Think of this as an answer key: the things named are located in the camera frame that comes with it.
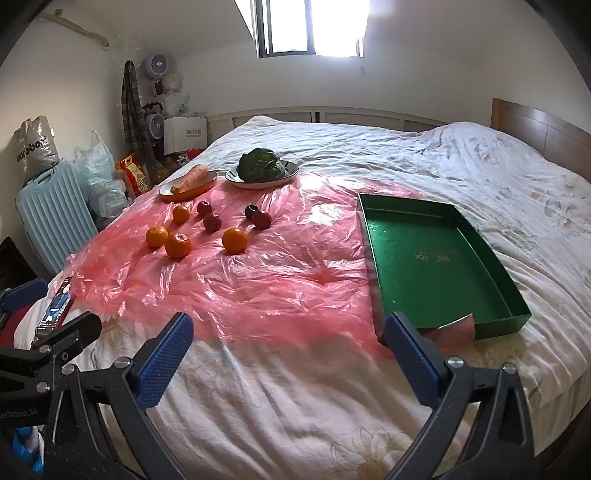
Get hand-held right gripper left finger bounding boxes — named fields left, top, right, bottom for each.
left=44, top=312, right=195, bottom=480

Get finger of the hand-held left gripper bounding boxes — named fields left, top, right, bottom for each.
left=0, top=278, right=49, bottom=319
left=0, top=313, right=103, bottom=400

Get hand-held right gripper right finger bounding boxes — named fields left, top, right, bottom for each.
left=382, top=312, right=552, bottom=480

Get green tray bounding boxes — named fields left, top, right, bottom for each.
left=358, top=193, right=533, bottom=345

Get red cloth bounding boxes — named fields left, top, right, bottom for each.
left=0, top=307, right=37, bottom=352

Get light blue suitcase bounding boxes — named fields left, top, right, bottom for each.
left=16, top=161, right=100, bottom=276

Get white floral quilt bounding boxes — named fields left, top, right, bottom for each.
left=23, top=114, right=591, bottom=480

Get clear plastic bag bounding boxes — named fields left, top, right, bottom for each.
left=74, top=130, right=129, bottom=230

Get pink plastic sheet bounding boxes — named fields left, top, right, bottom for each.
left=65, top=173, right=476, bottom=357

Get grey printed bag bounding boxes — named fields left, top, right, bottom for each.
left=13, top=115, right=62, bottom=179

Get red yellow packet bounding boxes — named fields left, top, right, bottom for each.
left=115, top=154, right=152, bottom=199

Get orange plate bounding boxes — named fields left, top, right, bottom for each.
left=158, top=169, right=218, bottom=203

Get carrot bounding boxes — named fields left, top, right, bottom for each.
left=170, top=165, right=210, bottom=193

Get white plate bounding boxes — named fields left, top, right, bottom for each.
left=225, top=161, right=299, bottom=190

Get plaid scarf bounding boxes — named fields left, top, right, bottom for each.
left=121, top=60, right=156, bottom=182

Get green leafy vegetable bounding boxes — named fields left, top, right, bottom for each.
left=237, top=148, right=290, bottom=182

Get white cardboard box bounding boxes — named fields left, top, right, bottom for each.
left=164, top=115, right=209, bottom=156

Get white plastic bags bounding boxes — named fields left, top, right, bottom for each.
left=159, top=71, right=191, bottom=118

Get wooden headboard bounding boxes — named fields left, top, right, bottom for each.
left=491, top=98, right=591, bottom=175

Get window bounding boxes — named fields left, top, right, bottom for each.
left=233, top=0, right=373, bottom=59

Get wall pipe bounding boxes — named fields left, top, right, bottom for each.
left=37, top=11, right=110, bottom=48

